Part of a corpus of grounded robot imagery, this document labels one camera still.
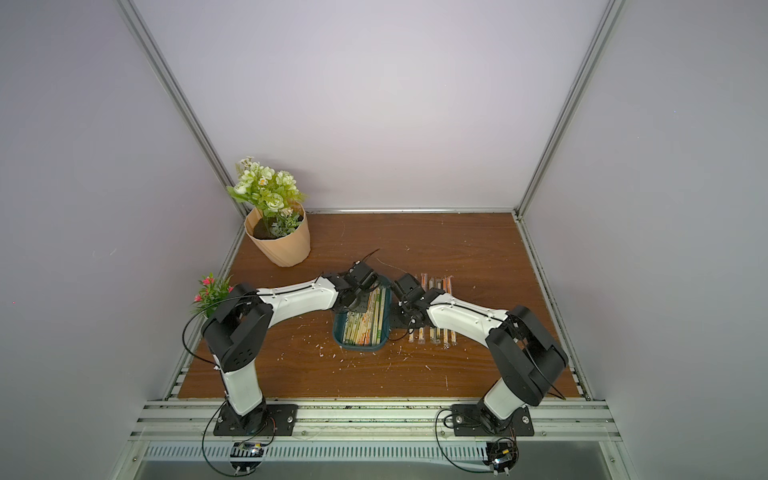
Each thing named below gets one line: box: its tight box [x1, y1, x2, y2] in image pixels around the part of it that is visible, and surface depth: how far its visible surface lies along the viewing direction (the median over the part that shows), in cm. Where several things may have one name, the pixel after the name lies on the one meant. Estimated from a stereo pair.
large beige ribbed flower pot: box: [244, 203, 311, 267], surface depth 95 cm
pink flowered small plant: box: [190, 272, 235, 317], surface depth 85 cm
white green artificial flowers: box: [227, 156, 308, 237], surface depth 91 cm
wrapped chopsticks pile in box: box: [342, 287, 386, 346], surface depth 89 cm
